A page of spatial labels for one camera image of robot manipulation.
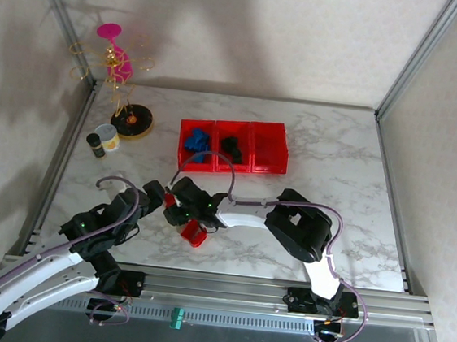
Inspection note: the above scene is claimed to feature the pink plastic wine glass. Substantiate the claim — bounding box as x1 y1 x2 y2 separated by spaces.
91 21 141 85

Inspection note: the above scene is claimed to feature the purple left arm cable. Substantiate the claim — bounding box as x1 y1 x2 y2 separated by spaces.
0 163 143 327

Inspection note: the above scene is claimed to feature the small black bottle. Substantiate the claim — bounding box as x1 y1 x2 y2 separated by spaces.
84 132 110 160

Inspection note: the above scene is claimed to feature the white jar with yellow label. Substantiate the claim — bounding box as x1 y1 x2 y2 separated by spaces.
92 123 123 154

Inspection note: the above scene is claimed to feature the wide aluminium base rail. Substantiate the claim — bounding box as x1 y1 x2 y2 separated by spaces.
1 251 439 336

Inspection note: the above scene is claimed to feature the aluminium frame post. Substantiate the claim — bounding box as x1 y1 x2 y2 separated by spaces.
374 0 457 128
15 0 108 89

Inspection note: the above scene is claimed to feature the aluminium side rail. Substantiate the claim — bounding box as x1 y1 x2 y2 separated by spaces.
4 74 102 265
356 110 429 296

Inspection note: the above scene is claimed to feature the aluminium table edge rail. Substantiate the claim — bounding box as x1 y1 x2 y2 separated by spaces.
93 77 380 114

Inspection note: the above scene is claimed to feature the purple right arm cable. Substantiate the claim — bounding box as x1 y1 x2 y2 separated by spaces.
153 147 384 342

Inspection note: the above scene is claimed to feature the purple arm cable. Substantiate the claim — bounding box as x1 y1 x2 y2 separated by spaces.
153 147 384 342
0 163 143 327

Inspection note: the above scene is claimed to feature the perforated metal cable tray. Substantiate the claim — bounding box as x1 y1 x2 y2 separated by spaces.
25 289 320 339

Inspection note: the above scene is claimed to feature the gold wire jewelry stand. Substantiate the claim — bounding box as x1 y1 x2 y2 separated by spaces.
59 27 165 144

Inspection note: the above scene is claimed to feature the green connector block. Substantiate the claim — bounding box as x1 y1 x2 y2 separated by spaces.
168 305 186 332

